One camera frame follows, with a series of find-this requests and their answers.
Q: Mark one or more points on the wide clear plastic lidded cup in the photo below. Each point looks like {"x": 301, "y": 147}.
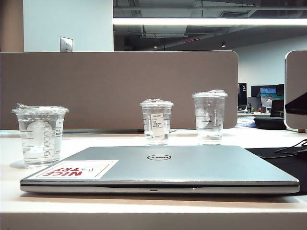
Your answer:
{"x": 39, "y": 136}

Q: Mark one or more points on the small clear cup white label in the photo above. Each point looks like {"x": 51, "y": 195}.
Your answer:
{"x": 157, "y": 122}

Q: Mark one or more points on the tall clear plastic lidded cup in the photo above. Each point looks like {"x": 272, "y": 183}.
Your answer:
{"x": 209, "y": 117}

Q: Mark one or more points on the silver Dell laptop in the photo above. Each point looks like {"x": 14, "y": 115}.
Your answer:
{"x": 192, "y": 167}

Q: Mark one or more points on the wide brown desk partition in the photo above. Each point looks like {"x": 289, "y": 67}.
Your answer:
{"x": 108, "y": 88}

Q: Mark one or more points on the black sign with number two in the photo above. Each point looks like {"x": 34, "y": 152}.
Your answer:
{"x": 242, "y": 93}

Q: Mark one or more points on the blue patterned bag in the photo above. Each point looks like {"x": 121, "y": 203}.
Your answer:
{"x": 244, "y": 124}

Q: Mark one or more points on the long white ceiling light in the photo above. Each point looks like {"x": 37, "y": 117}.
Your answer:
{"x": 204, "y": 21}

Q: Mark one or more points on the black round cushion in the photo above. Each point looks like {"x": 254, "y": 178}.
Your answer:
{"x": 268, "y": 122}

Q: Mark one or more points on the computer monitor with blue picture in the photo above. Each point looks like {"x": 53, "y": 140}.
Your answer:
{"x": 268, "y": 97}

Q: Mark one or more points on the black office chair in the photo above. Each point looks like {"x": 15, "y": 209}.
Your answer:
{"x": 277, "y": 107}

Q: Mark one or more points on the black mouse pad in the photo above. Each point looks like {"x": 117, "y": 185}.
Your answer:
{"x": 271, "y": 155}

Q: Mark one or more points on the narrow brown desk partition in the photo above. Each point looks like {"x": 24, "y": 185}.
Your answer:
{"x": 296, "y": 72}

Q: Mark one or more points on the metal wall switch plate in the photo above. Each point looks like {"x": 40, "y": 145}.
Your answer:
{"x": 66, "y": 44}

